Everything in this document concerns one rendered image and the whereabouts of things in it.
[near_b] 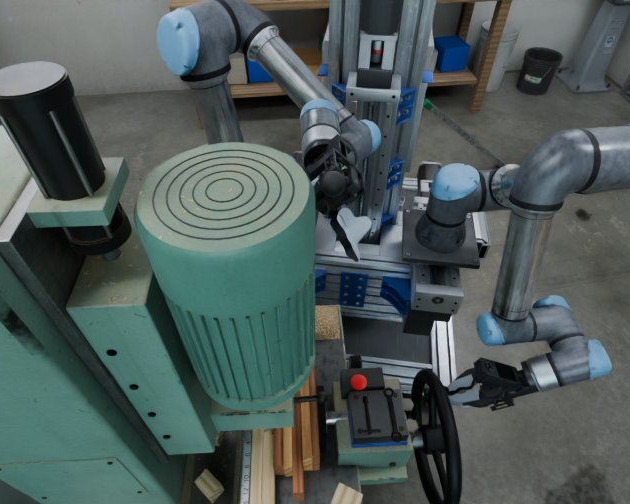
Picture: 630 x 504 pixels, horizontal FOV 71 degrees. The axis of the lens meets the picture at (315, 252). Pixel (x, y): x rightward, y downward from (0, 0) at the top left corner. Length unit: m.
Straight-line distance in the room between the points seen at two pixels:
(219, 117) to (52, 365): 0.72
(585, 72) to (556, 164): 3.59
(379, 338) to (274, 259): 1.49
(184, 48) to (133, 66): 3.05
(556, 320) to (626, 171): 0.36
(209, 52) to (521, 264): 0.77
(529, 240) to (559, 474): 1.27
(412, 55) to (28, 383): 1.07
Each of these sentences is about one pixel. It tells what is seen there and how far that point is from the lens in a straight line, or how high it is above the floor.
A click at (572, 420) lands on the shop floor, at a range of 2.18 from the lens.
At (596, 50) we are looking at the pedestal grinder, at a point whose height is 0.31.
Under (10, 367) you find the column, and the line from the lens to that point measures 0.54.
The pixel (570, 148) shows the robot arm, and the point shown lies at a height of 1.34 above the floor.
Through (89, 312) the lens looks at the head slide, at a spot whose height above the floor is 1.41.
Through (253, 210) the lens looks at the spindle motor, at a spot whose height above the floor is 1.51.
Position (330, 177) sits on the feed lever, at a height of 1.41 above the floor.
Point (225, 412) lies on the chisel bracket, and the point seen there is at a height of 1.07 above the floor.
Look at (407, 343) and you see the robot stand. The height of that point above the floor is 0.21.
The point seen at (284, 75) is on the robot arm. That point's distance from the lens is 1.05.
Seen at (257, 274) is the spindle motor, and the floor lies 1.47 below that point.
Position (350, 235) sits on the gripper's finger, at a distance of 0.72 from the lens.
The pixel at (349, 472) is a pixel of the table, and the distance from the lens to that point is 0.92.
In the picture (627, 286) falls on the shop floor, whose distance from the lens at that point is 2.78.
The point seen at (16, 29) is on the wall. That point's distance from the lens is 4.19.
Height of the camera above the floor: 1.78
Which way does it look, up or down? 47 degrees down
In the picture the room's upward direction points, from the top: straight up
